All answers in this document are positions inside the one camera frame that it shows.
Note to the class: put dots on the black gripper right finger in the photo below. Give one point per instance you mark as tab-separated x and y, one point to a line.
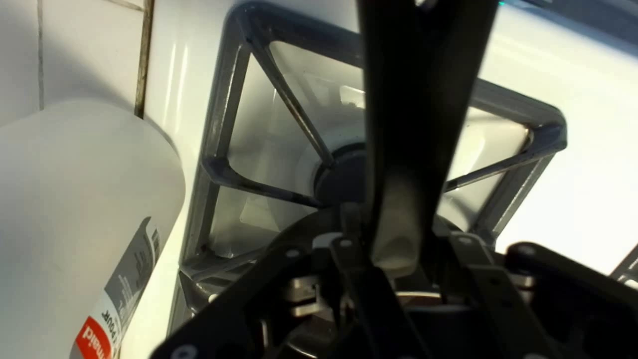
571	311

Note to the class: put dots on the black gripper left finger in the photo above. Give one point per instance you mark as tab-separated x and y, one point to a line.
266	305

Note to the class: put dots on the dark round burner cap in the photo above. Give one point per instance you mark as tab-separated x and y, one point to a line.
340	180

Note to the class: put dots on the translucent plastic pitcher red label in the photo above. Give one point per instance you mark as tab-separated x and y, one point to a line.
66	219

